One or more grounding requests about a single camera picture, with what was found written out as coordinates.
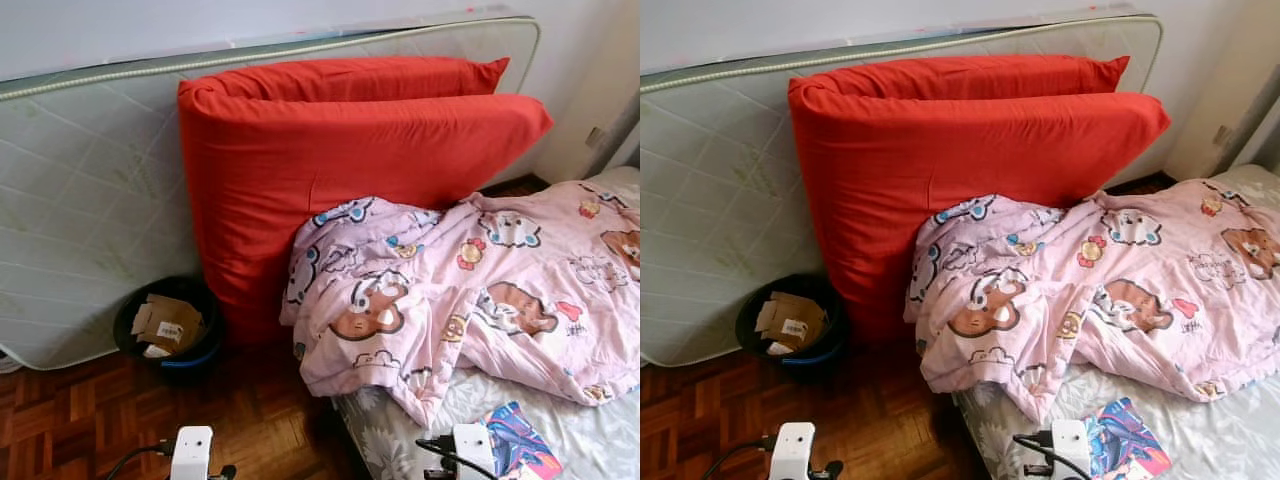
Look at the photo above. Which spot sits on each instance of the thin red cushion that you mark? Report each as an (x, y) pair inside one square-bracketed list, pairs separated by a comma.
[(350, 75), (970, 73)]

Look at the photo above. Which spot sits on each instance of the pink cartoon bear blanket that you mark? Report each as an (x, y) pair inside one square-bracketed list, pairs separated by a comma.
[(1130, 290), (500, 290)]

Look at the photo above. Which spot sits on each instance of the large thick red cushion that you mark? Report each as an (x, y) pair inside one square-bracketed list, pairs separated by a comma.
[(330, 170), (950, 170)]

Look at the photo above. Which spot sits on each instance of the bed with grey floral sheet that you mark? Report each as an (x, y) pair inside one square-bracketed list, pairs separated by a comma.
[(590, 440), (1210, 440)]

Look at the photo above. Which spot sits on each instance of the wall power socket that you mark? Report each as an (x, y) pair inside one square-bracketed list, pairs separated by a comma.
[(1222, 135), (596, 136)]

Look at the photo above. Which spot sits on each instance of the colourful picture book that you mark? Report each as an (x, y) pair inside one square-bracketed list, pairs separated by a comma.
[(520, 450), (1130, 445)]

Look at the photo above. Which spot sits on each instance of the pale quilted upright mattress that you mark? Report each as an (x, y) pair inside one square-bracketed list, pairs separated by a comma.
[(720, 200), (90, 200)]

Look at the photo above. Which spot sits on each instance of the brown cardboard piece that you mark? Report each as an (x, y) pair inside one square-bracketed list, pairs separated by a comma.
[(790, 318), (170, 320)]

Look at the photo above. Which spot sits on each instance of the grey pleated curtain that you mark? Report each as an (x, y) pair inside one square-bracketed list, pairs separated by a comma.
[(1262, 130), (628, 135)]

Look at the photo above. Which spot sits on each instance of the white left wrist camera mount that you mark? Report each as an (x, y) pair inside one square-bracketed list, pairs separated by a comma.
[(792, 452), (192, 455)]

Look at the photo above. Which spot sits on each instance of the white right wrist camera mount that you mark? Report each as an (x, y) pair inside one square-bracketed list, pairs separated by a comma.
[(472, 450), (1070, 448)]

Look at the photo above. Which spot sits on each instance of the black round waste bin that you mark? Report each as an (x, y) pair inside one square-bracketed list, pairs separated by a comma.
[(215, 330), (838, 330)]

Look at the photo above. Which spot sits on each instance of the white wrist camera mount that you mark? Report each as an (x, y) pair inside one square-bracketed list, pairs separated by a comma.
[(1070, 448), (792, 452), (472, 450), (192, 455)]

